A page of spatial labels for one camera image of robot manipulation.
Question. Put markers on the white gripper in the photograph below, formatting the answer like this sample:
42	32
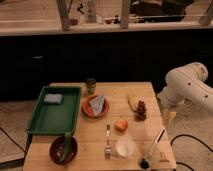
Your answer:
168	99

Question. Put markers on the orange apple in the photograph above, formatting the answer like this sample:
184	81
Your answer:
121	125

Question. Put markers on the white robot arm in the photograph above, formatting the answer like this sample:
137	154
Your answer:
185	83

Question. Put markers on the green plastic tray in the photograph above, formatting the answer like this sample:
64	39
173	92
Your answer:
55	119

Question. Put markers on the purple grape bunch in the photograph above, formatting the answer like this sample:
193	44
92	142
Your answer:
140	111

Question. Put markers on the yellow banana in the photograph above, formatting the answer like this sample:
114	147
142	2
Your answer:
132	102

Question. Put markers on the black-headed dish brush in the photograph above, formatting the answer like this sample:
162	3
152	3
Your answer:
145	162

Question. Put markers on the white cup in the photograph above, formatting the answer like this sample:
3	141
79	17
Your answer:
124	147

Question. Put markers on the silver fork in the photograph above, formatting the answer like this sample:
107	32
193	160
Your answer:
107	149

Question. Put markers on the folded grey cloth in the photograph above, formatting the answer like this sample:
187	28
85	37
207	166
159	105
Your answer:
96	104

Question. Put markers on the orange plate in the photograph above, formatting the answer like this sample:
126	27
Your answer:
89	112

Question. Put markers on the dark spice jar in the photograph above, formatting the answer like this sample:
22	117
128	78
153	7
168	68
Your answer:
90	86

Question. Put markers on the green utensil in bowl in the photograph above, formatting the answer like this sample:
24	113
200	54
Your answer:
67	144

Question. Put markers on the dark red bowl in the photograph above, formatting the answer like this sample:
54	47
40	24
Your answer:
57	149

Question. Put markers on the grey sponge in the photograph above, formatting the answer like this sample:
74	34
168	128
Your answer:
52	99

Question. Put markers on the wooden shelf with clutter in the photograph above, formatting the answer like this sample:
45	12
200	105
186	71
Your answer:
31	17

